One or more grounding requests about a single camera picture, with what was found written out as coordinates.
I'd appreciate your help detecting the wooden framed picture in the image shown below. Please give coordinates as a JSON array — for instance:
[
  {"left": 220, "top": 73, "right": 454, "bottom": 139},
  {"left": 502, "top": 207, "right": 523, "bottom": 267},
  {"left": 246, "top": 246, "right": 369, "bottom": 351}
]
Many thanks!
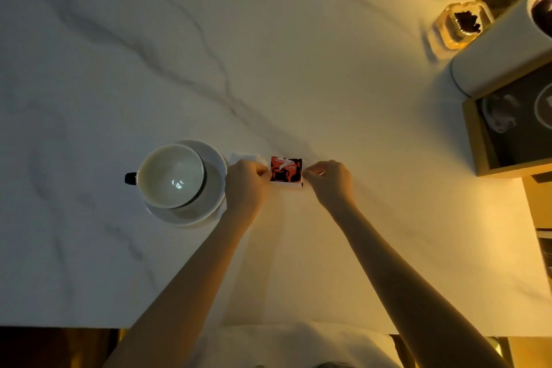
[{"left": 462, "top": 62, "right": 552, "bottom": 178}]

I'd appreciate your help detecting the person's right hand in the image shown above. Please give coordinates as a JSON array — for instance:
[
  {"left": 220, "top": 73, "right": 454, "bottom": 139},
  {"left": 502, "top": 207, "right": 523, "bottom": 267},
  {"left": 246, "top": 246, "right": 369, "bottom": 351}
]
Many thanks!
[{"left": 302, "top": 160, "right": 355, "bottom": 210}]

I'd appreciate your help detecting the white saucer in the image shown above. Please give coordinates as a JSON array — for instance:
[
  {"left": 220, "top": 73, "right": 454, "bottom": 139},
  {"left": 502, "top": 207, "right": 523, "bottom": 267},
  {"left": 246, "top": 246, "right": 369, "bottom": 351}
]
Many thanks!
[{"left": 143, "top": 139, "right": 228, "bottom": 226}]

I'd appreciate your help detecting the white coffee cup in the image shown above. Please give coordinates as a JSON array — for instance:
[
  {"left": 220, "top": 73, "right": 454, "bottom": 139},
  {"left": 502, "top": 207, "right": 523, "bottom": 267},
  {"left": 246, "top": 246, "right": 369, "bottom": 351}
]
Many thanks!
[{"left": 124, "top": 143, "right": 206, "bottom": 210}]

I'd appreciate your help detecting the glass ashtray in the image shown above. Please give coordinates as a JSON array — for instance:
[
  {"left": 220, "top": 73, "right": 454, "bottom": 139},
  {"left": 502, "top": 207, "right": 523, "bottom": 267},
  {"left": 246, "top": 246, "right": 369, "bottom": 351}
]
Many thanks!
[{"left": 434, "top": 1, "right": 494, "bottom": 50}]

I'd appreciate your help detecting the person's white shirt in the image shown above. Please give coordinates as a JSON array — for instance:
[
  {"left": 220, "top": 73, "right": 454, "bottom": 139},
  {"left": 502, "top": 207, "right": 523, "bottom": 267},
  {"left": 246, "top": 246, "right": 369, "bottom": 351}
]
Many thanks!
[{"left": 190, "top": 322, "right": 404, "bottom": 368}]

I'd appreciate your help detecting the red coffee sachet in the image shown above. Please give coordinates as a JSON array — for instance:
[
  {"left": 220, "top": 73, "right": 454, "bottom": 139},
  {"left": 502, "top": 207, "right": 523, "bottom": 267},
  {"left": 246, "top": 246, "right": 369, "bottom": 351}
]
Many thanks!
[{"left": 270, "top": 156, "right": 304, "bottom": 187}]

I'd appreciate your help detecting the person's left forearm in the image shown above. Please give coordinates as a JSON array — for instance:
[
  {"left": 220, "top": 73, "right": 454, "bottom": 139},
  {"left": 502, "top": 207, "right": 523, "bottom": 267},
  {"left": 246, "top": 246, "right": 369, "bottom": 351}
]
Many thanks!
[{"left": 103, "top": 208, "right": 259, "bottom": 368}]

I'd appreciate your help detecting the person's right forearm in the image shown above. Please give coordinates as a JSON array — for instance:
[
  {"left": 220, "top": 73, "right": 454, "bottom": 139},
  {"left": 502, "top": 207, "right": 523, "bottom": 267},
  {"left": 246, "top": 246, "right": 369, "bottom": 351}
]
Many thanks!
[{"left": 330, "top": 202, "right": 511, "bottom": 368}]

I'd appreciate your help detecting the person's left hand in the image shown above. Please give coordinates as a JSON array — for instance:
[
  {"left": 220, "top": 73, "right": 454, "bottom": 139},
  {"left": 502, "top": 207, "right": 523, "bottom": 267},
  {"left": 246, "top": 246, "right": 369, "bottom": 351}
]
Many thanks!
[{"left": 225, "top": 159, "right": 273, "bottom": 218}]

